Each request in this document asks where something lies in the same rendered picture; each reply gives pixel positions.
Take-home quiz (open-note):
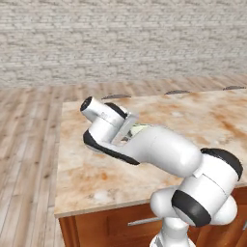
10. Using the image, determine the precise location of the wooden island cabinet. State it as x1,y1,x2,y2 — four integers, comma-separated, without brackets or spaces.
58,185,247,247

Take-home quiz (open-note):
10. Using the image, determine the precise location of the wooden drawer front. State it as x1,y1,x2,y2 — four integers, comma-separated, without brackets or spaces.
105,207,166,239

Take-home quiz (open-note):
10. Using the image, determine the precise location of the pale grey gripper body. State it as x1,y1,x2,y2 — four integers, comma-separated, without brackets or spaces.
110,112,140,146

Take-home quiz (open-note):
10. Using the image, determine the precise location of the pale green bowl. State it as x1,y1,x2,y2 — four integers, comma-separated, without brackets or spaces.
127,123,151,143

